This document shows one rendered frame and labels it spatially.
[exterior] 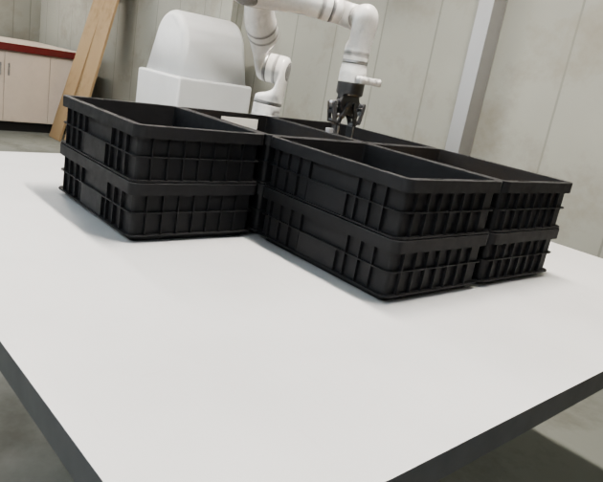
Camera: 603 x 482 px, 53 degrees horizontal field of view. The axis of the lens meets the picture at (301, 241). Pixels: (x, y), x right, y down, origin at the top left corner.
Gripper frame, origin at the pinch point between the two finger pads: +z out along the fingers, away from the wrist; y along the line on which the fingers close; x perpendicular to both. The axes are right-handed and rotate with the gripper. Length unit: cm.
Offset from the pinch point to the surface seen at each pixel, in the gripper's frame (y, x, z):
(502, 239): 11, 59, 12
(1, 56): -86, -519, 18
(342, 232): 43, 42, 13
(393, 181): 45, 53, 1
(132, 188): 72, 14, 11
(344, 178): 43, 40, 3
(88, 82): -143, -453, 28
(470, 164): -15.0, 33.1, 1.3
